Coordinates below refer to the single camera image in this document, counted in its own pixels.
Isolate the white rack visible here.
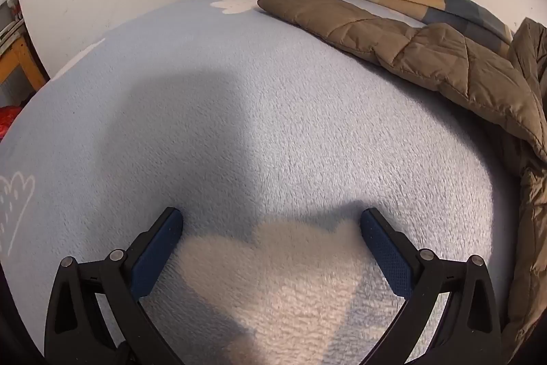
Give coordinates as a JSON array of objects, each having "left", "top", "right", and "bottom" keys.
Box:
[{"left": 0, "top": 0, "right": 24, "bottom": 49}]

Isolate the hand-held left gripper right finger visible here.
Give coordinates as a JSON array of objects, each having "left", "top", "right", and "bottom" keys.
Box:
[{"left": 360, "top": 207, "right": 503, "bottom": 365}]

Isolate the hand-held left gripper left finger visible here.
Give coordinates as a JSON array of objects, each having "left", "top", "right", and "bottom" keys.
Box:
[{"left": 44, "top": 207, "right": 184, "bottom": 365}]

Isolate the red cloth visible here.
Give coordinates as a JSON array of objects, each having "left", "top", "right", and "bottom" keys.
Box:
[{"left": 0, "top": 105, "right": 21, "bottom": 137}]

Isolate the brown quilted jacket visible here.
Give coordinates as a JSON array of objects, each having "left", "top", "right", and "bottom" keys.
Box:
[{"left": 257, "top": 0, "right": 547, "bottom": 365}]

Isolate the light blue cloud-print blanket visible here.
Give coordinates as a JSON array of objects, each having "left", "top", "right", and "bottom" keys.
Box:
[{"left": 0, "top": 0, "right": 527, "bottom": 365}]

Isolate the wooden furniture frame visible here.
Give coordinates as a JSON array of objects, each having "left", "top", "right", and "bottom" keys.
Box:
[{"left": 0, "top": 38, "right": 49, "bottom": 93}]

